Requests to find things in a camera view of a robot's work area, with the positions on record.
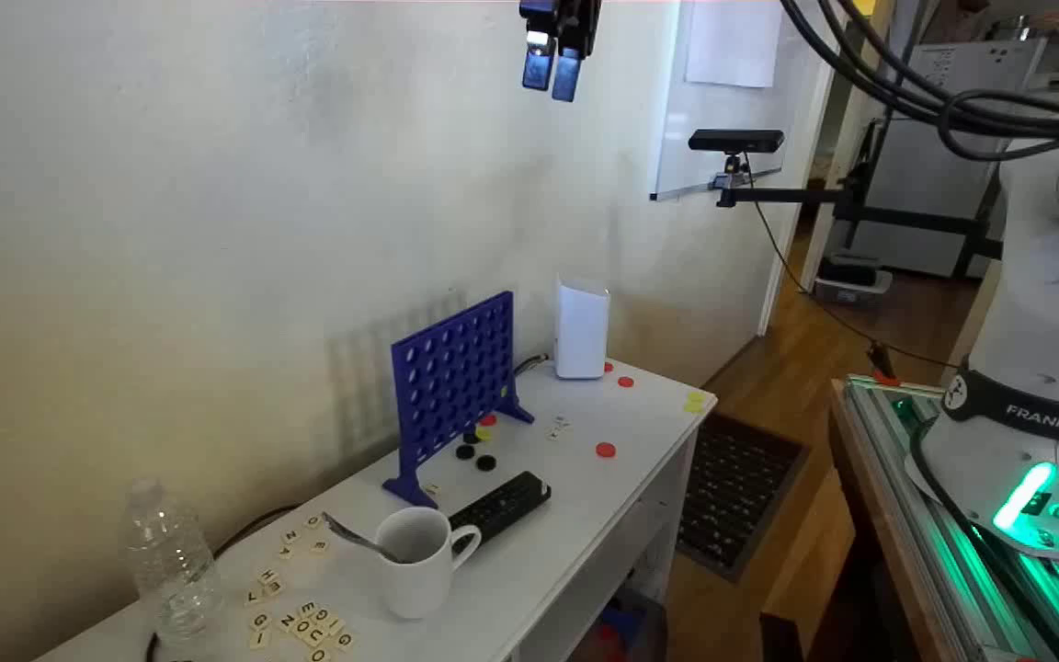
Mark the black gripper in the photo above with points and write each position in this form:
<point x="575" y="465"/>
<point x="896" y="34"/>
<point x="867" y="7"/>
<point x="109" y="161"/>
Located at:
<point x="567" y="28"/>

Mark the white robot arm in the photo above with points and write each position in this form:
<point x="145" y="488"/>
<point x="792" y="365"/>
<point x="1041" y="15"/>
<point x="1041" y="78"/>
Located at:
<point x="991" y="459"/>

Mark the blue token holder grid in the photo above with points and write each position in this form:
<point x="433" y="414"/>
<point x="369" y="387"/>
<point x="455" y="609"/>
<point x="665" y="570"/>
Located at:
<point x="448" y="379"/>

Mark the yellow token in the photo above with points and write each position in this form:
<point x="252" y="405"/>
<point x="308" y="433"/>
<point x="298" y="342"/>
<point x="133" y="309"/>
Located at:
<point x="698" y="403"/>

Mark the red token on table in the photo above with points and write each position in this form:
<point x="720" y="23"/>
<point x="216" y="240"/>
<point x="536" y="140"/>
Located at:
<point x="605" y="451"/>

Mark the black token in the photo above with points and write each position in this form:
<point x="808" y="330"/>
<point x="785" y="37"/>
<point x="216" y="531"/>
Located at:
<point x="488" y="460"/>

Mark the white speaker box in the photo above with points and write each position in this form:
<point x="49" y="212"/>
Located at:
<point x="579" y="331"/>

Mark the black remote control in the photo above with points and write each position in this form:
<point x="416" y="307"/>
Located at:
<point x="505" y="505"/>

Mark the black floor mat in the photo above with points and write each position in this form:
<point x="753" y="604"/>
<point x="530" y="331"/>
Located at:
<point x="736" y="482"/>

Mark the metal spoon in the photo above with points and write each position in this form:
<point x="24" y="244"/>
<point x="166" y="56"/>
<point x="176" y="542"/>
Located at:
<point x="353" y="539"/>

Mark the white mug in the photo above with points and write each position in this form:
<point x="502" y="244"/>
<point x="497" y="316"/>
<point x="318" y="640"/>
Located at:
<point x="420" y="558"/>

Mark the clear plastic bottle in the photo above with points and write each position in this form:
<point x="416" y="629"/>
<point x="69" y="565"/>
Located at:
<point x="176" y="570"/>

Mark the black camera on mount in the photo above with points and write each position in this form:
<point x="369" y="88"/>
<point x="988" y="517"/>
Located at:
<point x="736" y="140"/>

